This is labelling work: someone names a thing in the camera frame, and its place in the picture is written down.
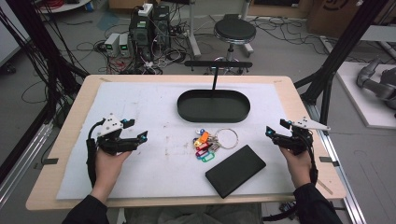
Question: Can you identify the black frame with cable bundle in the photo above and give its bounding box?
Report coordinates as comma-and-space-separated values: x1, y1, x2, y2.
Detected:
0, 0, 90, 132

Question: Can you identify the white power supply box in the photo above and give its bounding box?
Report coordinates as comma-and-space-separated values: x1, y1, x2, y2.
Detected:
119, 33, 132, 58
104, 33, 120, 58

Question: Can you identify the black computer tower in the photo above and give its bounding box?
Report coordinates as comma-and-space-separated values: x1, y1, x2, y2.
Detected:
129, 13, 153, 60
152, 5, 171, 49

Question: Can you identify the white platform board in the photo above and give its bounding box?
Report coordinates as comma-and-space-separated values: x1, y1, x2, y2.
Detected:
335, 61, 396, 130

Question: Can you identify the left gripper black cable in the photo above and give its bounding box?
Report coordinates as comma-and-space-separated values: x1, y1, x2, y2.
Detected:
86, 118, 106, 189

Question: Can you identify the person's left hand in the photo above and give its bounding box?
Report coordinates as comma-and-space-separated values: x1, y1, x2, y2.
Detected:
92, 148, 134, 191

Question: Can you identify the white power strip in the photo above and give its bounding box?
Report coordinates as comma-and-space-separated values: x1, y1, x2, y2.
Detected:
137, 3, 154, 17

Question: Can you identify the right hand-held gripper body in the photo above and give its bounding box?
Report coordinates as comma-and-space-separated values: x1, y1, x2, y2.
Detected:
279, 116, 332, 156

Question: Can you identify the key bunch with coloured tags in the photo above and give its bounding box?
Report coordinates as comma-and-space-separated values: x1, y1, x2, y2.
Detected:
191, 128, 239, 163

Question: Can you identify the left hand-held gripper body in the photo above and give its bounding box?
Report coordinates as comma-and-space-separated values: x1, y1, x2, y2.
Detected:
94, 113, 139, 156

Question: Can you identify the white round table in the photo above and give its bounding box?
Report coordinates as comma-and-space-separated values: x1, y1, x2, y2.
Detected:
36, 0, 92, 14

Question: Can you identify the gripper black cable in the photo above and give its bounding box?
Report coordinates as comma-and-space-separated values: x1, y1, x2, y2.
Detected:
86, 118, 106, 189
306, 130, 319, 186

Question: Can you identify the brown cardboard box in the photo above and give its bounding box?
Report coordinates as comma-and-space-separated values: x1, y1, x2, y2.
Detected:
306, 0, 396, 38

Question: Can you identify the black T-shaped stand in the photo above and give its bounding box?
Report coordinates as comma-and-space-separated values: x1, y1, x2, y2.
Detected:
184, 60, 253, 91

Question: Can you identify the white panel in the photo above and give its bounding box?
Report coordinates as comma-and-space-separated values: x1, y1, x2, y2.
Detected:
0, 6, 31, 68

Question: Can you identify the black wallet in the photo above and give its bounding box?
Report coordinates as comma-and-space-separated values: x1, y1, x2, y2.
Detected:
205, 144, 267, 200

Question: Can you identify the black round stool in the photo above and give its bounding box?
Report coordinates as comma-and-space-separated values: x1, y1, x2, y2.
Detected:
205, 13, 258, 76

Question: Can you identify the white foam mat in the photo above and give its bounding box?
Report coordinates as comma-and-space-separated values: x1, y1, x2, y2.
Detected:
55, 81, 297, 201

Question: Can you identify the black metal frame stand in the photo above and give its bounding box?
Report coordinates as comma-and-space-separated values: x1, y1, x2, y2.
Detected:
293, 0, 396, 134

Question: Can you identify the white desk leg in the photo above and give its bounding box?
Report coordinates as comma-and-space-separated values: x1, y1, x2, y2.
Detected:
186, 0, 203, 58
241, 0, 255, 57

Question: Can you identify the person's right hand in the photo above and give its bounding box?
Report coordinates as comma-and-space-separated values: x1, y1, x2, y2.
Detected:
279, 146, 312, 189

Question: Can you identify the black oval tray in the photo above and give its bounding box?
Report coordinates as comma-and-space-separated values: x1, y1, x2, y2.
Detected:
177, 89, 251, 123

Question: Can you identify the aluminium rail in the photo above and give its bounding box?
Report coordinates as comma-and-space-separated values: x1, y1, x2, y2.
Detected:
0, 122, 54, 206
303, 102, 368, 224

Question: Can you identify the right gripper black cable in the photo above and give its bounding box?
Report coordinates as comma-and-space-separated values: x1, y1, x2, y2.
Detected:
306, 130, 319, 186

